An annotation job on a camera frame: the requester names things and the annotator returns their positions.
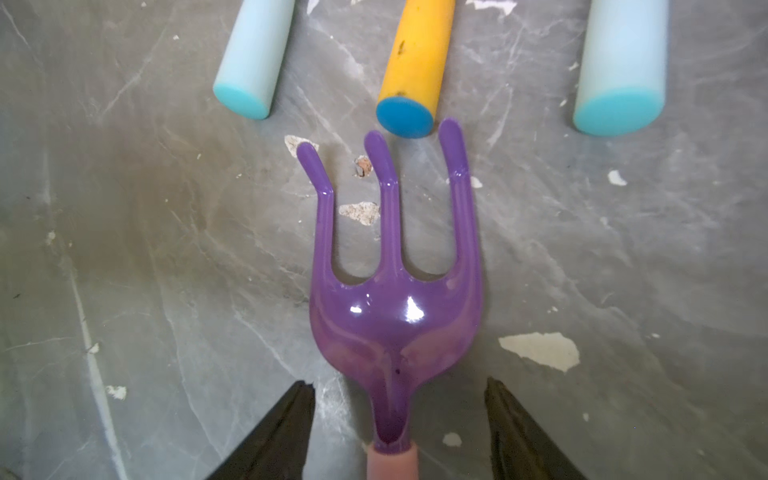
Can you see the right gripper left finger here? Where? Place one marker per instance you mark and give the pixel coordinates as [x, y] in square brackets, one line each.
[277, 447]

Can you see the light blue hand rake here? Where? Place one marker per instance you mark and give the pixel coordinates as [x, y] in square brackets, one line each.
[247, 77]

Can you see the dark blue rake yellow handle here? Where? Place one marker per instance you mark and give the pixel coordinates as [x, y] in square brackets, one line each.
[409, 95]

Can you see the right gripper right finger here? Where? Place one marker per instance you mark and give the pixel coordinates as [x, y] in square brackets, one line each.
[520, 448]

